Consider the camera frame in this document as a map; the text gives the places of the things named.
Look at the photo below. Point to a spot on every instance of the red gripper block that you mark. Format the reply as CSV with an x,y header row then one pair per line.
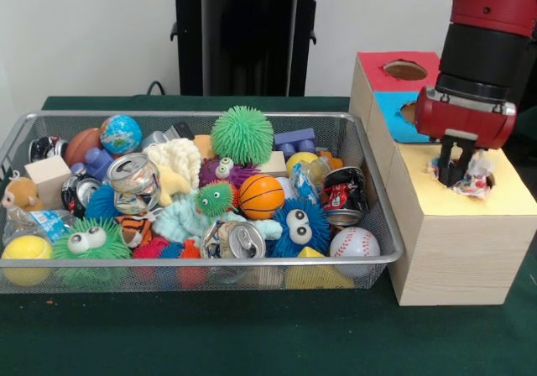
x,y
465,122

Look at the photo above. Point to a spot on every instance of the colourful confetti print cloth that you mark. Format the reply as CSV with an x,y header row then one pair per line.
x,y
474,185

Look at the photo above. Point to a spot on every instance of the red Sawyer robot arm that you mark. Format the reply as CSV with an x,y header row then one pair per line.
x,y
482,48

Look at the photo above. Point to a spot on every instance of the wooden box with three holes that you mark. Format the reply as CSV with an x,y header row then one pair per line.
x,y
461,258

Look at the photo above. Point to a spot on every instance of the side table with green cloth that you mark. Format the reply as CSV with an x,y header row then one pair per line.
x,y
528,141

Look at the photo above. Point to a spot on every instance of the crushed black red can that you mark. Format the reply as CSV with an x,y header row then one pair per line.
x,y
345,193

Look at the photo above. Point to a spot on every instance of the white baseball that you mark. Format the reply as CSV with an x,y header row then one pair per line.
x,y
354,243

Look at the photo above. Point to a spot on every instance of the blue spiky ball with eyes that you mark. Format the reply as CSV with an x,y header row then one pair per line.
x,y
279,233

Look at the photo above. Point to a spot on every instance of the small orange basketball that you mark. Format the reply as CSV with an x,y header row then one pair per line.
x,y
261,196

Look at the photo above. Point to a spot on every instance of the plain green spiky ball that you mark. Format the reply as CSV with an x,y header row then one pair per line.
x,y
242,134

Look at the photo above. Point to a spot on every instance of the crushed silver drink can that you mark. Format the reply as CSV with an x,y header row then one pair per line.
x,y
239,241

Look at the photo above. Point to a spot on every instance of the crushed can with pastel print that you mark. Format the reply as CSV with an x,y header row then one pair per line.
x,y
134,183

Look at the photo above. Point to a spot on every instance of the globe print ball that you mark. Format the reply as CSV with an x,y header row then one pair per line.
x,y
121,134

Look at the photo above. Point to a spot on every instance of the green spiky ball with eyes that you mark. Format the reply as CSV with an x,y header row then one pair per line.
x,y
90,241

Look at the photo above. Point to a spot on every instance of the yellow foam ball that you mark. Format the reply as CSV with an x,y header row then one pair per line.
x,y
27,250

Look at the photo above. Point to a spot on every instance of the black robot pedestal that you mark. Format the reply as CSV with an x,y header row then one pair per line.
x,y
251,48

